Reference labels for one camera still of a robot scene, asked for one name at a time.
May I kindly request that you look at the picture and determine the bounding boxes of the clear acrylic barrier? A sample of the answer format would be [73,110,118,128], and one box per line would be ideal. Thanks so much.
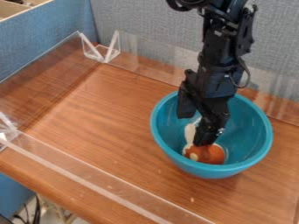
[0,113,215,224]
[118,31,299,102]

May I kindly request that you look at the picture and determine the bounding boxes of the clear acrylic corner bracket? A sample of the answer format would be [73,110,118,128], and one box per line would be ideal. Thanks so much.
[78,31,121,63]

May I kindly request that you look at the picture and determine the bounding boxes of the clear acrylic front barrier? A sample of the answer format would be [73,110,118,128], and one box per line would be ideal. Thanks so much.
[0,113,215,224]

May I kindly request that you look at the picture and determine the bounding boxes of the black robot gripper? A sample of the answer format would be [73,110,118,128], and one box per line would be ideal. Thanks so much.
[176,58,251,146]

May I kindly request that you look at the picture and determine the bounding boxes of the blue partition panel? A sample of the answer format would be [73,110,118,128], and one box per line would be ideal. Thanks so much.
[0,0,97,81]

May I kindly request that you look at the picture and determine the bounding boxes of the black cables under table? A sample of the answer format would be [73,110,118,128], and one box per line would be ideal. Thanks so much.
[0,194,44,224]

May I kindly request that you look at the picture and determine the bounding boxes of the brown and white toy mushroom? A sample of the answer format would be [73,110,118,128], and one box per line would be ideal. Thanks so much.
[181,123,225,165]

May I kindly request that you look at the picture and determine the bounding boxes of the blue plastic bowl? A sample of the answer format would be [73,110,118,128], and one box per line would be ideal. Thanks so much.
[149,92,273,179]

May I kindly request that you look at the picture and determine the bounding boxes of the clear acrylic back barrier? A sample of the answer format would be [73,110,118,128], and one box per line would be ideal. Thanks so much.
[118,31,299,102]

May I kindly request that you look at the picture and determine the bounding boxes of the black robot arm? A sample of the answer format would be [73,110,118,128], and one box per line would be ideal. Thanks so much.
[165,0,257,146]

